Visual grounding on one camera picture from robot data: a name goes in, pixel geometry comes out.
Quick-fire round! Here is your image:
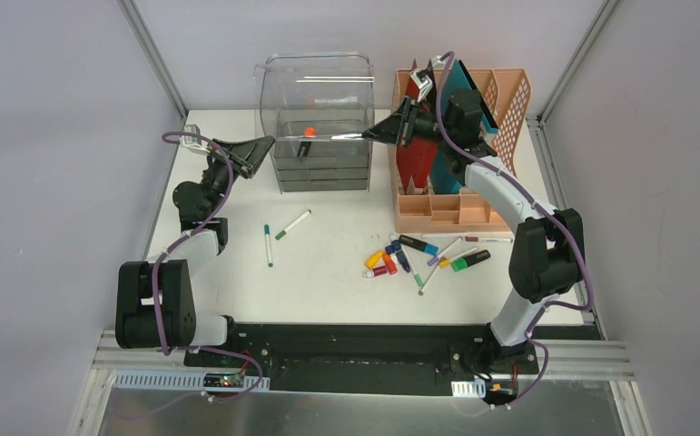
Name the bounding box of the purple cable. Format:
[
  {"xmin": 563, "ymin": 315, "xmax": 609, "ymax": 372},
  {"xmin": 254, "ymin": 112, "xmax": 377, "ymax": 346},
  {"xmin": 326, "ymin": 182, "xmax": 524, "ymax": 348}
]
[
  {"xmin": 433, "ymin": 51, "xmax": 596, "ymax": 420},
  {"xmin": 114, "ymin": 131, "xmax": 265, "ymax": 421}
]

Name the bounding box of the orange red marker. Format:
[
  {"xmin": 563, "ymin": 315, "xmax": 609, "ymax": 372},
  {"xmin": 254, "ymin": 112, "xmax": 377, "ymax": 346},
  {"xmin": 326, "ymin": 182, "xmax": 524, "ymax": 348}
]
[{"xmin": 382, "ymin": 253, "xmax": 398, "ymax": 275}]

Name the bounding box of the peach plastic file rack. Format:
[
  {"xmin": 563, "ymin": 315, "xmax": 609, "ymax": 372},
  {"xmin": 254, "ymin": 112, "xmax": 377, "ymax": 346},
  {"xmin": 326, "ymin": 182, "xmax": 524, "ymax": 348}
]
[{"xmin": 387, "ymin": 68, "xmax": 532, "ymax": 233}]

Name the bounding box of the white pen red cap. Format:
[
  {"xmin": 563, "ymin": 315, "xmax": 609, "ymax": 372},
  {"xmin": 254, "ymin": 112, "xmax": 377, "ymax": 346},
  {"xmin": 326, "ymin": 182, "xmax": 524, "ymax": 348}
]
[{"xmin": 463, "ymin": 236, "xmax": 514, "ymax": 243}]

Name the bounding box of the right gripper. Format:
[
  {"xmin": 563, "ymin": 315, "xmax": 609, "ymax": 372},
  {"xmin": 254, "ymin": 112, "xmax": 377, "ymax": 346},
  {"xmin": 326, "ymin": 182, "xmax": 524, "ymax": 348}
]
[{"xmin": 363, "ymin": 96, "xmax": 457, "ymax": 148}]

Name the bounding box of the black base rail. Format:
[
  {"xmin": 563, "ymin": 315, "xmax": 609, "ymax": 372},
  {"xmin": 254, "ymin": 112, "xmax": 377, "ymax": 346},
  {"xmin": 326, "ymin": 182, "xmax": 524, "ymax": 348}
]
[{"xmin": 183, "ymin": 323, "xmax": 558, "ymax": 399}]

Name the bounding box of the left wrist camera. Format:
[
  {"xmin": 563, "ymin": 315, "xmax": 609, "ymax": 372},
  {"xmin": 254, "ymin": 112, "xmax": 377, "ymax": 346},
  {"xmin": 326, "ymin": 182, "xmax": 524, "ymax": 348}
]
[{"xmin": 179, "ymin": 124, "xmax": 210, "ymax": 154}]

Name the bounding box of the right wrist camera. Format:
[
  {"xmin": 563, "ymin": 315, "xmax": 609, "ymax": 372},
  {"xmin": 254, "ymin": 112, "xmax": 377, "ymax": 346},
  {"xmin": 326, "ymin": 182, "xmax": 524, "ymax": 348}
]
[{"xmin": 406, "ymin": 62, "xmax": 437, "ymax": 103}]

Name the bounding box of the white marker green tip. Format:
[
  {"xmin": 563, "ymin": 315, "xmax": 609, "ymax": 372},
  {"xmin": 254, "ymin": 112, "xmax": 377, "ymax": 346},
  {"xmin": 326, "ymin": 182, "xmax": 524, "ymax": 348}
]
[{"xmin": 402, "ymin": 245, "xmax": 424, "ymax": 289}]

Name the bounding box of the white marker teal cap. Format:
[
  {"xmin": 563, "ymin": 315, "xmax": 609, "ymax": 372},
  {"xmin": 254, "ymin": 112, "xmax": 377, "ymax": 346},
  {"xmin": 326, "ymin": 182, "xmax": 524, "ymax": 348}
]
[{"xmin": 264, "ymin": 224, "xmax": 274, "ymax": 268}]

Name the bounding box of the black highlighter blue cap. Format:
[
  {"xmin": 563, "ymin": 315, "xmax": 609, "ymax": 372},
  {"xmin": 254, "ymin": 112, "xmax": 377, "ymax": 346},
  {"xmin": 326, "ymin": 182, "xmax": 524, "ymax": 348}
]
[{"xmin": 398, "ymin": 234, "xmax": 439, "ymax": 256}]

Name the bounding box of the white marker yellow cap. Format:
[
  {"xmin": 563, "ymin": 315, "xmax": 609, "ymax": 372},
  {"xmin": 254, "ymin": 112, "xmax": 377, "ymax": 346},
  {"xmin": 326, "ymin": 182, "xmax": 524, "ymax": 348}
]
[{"xmin": 438, "ymin": 247, "xmax": 478, "ymax": 268}]

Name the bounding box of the teal blue folder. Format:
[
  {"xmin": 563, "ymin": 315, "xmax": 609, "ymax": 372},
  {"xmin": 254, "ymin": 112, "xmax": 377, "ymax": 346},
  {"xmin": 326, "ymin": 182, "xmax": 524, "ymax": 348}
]
[{"xmin": 429, "ymin": 60, "xmax": 498, "ymax": 194}]

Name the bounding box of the clear grey drawer organizer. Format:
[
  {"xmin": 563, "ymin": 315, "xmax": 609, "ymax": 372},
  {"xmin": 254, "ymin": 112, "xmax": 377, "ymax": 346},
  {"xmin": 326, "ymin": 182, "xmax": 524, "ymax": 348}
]
[{"xmin": 253, "ymin": 52, "xmax": 375, "ymax": 193}]

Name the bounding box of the thin white pen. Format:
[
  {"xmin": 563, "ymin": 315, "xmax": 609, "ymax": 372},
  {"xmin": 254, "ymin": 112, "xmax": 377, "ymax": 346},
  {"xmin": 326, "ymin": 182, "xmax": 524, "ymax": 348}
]
[{"xmin": 420, "ymin": 233, "xmax": 469, "ymax": 239}]

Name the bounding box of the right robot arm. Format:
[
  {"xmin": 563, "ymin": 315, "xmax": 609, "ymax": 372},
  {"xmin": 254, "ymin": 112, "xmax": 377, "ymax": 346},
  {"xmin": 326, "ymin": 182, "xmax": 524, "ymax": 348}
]
[{"xmin": 362, "ymin": 88, "xmax": 594, "ymax": 372}]

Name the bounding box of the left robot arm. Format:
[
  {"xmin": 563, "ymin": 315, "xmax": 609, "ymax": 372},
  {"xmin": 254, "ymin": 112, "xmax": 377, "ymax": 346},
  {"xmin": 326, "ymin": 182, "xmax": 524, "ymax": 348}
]
[{"xmin": 114, "ymin": 134, "xmax": 275, "ymax": 368}]

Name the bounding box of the black highlighter green cap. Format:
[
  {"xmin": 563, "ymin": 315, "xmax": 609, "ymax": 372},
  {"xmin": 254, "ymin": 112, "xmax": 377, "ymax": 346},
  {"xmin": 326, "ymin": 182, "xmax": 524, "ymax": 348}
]
[{"xmin": 450, "ymin": 250, "xmax": 491, "ymax": 272}]

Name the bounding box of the red white short marker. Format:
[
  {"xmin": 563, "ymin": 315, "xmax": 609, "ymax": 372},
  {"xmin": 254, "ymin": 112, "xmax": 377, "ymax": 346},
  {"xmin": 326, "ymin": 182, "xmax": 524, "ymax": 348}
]
[{"xmin": 363, "ymin": 266, "xmax": 389, "ymax": 278}]

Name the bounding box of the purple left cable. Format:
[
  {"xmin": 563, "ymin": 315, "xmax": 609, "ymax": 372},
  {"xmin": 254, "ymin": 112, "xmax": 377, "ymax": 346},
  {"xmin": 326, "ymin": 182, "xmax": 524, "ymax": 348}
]
[{"xmin": 114, "ymin": 131, "xmax": 265, "ymax": 421}]

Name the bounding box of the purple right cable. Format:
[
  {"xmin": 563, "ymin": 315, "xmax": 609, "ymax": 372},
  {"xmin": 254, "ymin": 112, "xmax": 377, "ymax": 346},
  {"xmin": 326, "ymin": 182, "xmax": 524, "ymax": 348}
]
[{"xmin": 433, "ymin": 51, "xmax": 596, "ymax": 420}]

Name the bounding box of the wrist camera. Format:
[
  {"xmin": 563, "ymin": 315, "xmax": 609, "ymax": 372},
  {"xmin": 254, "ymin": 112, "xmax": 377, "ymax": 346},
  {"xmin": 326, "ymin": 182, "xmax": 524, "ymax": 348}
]
[
  {"xmin": 406, "ymin": 62, "xmax": 437, "ymax": 103},
  {"xmin": 179, "ymin": 124, "xmax": 210, "ymax": 154}
]

